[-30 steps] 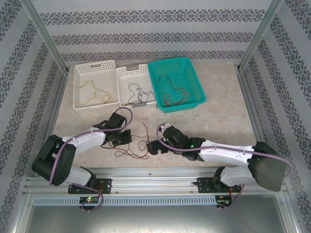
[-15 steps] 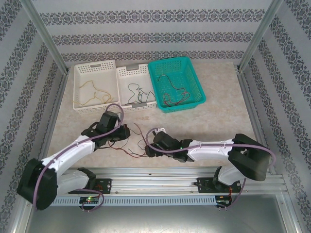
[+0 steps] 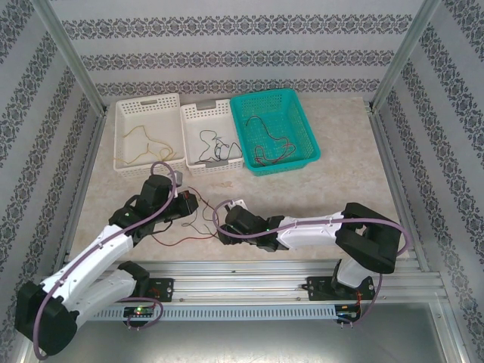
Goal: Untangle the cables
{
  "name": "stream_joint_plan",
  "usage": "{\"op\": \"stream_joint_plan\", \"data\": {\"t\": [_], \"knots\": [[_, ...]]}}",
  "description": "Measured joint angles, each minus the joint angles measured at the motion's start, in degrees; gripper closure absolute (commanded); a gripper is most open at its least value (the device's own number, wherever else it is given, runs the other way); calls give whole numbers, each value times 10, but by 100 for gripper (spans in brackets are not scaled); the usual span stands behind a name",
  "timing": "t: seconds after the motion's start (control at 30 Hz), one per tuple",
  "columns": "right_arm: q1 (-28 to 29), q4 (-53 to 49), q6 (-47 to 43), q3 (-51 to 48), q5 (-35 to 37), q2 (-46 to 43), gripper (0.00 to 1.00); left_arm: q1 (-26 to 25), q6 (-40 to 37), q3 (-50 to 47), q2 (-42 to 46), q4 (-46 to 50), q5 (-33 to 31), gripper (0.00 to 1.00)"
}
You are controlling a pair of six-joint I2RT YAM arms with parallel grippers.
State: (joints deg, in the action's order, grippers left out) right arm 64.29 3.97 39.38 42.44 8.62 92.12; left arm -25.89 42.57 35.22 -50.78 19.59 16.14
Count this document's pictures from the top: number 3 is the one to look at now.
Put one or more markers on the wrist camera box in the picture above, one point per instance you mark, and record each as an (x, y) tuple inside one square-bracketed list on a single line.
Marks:
[(179, 178), (238, 204)]

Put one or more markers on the aluminium frame post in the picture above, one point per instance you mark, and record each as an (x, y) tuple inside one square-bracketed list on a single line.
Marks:
[(70, 56), (404, 56)]

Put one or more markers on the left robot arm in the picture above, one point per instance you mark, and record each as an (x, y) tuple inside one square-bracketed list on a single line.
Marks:
[(94, 257)]

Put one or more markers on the small controller board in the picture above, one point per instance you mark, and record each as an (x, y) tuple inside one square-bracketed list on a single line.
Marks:
[(348, 311), (140, 311)]

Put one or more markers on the grey metal panel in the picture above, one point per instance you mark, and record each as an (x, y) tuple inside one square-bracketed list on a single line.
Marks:
[(242, 344)]

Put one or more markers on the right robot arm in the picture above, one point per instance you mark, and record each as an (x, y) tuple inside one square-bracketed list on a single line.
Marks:
[(310, 232)]

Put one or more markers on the aluminium mounting rail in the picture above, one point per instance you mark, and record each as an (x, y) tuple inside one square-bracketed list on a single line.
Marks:
[(242, 280)]

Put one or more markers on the large white plastic basket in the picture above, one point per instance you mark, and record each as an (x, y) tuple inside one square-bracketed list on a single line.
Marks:
[(147, 113)]

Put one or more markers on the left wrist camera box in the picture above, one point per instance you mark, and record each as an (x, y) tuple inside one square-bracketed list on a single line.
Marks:
[(179, 178)]

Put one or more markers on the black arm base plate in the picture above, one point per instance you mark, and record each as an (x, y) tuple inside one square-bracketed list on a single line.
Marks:
[(315, 289), (166, 289)]

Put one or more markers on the aluminium side rail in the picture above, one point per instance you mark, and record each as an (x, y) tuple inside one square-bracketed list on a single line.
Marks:
[(386, 151), (94, 141)]

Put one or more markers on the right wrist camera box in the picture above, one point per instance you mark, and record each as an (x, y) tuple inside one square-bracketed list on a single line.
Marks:
[(238, 204)]

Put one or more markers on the teal plastic basket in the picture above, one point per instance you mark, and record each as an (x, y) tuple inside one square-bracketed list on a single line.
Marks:
[(272, 109)]

